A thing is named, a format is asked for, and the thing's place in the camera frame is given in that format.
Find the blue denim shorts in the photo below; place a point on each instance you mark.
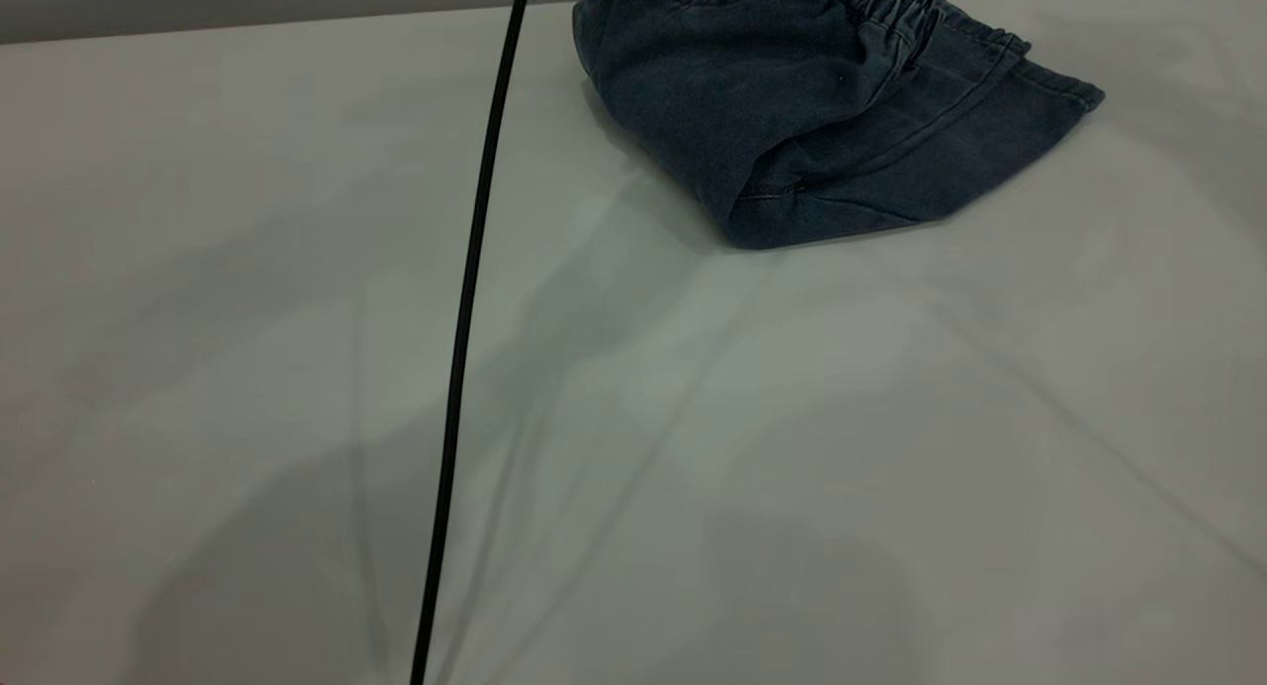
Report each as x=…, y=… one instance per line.
x=792, y=121

